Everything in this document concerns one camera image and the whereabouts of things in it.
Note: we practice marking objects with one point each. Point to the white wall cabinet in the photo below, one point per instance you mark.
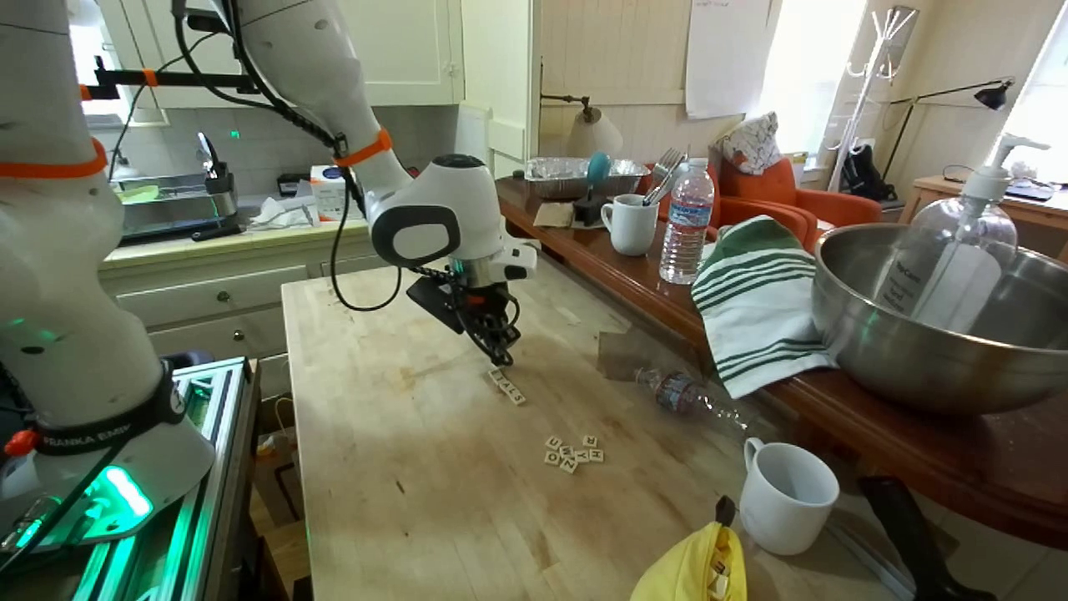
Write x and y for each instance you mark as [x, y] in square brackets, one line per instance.
[412, 56]

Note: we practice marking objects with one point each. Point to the white drawer counter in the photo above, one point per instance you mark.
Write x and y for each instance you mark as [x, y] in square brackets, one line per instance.
[211, 301]

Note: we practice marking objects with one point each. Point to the white letter tile R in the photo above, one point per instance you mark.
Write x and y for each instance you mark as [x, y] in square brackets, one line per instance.
[587, 443]

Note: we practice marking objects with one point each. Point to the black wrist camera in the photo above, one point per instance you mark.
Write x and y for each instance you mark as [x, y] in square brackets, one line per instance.
[435, 301]

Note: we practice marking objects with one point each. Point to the white wall paper sheet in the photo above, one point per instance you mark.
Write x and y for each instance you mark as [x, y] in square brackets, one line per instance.
[727, 56]

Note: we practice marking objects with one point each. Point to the black horizontal rod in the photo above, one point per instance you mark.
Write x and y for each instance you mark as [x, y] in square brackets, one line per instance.
[187, 78]

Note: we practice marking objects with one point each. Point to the white letter tile A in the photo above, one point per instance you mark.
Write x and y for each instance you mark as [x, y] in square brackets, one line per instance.
[508, 390]

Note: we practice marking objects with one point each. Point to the yellow fabric bag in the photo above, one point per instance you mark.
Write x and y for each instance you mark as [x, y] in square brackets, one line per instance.
[679, 573]

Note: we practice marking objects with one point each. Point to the black floor lamp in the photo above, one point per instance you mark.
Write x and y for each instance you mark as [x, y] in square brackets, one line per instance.
[992, 95]

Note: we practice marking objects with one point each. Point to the green striped white towel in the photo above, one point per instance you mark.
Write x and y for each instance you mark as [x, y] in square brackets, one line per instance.
[754, 301]

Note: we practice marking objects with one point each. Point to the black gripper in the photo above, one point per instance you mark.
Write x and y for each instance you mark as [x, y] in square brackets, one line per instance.
[486, 301]

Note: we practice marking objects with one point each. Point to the black base block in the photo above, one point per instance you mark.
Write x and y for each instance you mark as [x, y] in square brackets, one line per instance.
[587, 210]

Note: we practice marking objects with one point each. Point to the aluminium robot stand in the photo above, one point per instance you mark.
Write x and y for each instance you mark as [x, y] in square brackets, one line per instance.
[204, 502]

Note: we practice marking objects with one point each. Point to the white letter tile Y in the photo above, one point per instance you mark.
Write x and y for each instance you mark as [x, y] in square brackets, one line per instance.
[580, 456]

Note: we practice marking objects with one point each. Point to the clear pump sanitiser bottle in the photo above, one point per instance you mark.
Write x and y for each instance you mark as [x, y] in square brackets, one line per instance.
[945, 270]

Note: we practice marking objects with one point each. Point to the white shade desk lamp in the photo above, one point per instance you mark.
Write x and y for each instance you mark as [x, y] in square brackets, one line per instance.
[596, 134]

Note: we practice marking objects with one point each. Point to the brown paper sheet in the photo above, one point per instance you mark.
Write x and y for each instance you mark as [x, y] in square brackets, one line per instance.
[553, 215]

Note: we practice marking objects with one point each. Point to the black bag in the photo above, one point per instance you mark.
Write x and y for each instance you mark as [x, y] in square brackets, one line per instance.
[861, 172]

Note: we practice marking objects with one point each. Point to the white letter tile Z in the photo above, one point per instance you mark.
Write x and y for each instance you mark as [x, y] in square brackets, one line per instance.
[567, 465]

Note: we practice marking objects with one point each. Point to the large steel bowl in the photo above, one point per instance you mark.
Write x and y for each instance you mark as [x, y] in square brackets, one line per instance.
[921, 370]

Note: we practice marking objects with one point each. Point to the black faucet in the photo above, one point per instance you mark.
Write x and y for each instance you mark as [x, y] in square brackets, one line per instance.
[217, 184]

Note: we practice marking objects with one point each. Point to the white letter tile O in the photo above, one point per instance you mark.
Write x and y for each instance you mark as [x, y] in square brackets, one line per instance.
[553, 456]

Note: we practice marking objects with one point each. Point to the white letter tile T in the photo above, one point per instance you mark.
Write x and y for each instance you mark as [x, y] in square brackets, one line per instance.
[505, 387]

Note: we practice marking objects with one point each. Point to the aluminium foil tray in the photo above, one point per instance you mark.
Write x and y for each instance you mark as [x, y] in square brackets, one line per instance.
[562, 167]

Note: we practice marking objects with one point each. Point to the white letter tile U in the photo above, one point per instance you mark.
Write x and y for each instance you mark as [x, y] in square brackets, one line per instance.
[553, 443]

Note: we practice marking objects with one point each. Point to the full clear water bottle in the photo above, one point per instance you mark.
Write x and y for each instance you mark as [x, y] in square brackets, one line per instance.
[685, 235]

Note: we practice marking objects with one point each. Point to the white ceramic mug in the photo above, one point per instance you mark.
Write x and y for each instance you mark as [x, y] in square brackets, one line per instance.
[632, 230]
[784, 507]

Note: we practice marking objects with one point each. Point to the patterned fabric bundle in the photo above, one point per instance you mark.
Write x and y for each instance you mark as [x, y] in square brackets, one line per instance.
[754, 142]

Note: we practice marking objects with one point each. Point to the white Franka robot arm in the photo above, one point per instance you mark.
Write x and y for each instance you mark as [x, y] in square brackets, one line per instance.
[300, 56]

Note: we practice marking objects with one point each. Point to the white coat rack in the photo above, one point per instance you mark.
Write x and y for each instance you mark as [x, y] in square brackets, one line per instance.
[885, 51]

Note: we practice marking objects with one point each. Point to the white letter tile L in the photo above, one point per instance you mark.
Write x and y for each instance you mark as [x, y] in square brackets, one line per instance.
[515, 396]

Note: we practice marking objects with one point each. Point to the orange armchair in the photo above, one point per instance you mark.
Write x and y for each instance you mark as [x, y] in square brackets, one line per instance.
[822, 204]

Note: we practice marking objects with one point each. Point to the white letter tile H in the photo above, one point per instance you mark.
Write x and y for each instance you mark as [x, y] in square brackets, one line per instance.
[598, 456]

